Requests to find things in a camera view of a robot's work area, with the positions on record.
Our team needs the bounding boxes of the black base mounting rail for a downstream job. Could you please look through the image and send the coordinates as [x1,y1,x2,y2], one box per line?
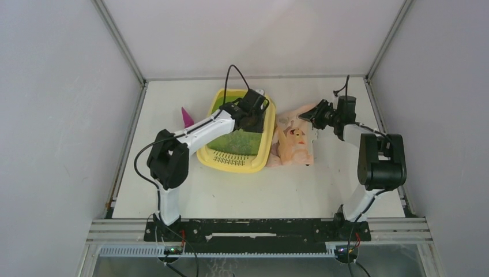
[143,218,372,253]

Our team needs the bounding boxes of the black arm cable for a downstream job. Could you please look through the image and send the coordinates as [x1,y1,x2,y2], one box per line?
[333,74,394,277]
[133,64,251,215]

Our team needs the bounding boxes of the yellow green litter box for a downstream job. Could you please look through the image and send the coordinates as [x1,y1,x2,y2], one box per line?
[196,94,276,173]

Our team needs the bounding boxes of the black sealing clip strip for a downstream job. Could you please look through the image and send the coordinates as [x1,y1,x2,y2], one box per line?
[305,126,318,167]

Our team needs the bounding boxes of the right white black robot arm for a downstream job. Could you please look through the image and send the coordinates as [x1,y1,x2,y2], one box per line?
[299,95,407,240]

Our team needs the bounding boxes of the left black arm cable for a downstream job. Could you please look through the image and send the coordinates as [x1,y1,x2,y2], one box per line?
[133,64,251,215]

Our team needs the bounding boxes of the pink cat litter bag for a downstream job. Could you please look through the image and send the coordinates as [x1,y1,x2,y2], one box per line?
[266,103,315,167]

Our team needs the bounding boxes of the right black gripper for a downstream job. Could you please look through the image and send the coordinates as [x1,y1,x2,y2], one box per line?
[300,99,341,130]

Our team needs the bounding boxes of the green cat litter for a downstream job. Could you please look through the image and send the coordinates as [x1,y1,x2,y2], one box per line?
[206,130,262,155]

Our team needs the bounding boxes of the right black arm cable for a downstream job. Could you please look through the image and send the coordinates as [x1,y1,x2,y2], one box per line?
[333,74,394,277]

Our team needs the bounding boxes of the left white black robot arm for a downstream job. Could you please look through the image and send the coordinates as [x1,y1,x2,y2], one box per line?
[146,89,270,241]

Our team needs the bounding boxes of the magenta plastic scoop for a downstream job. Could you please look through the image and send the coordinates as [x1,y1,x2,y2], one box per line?
[180,107,194,128]

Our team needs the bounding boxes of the white slotted cable duct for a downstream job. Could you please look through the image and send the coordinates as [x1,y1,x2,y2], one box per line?
[99,245,337,258]

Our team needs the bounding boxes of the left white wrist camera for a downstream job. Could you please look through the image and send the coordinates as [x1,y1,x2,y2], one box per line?
[255,89,265,96]

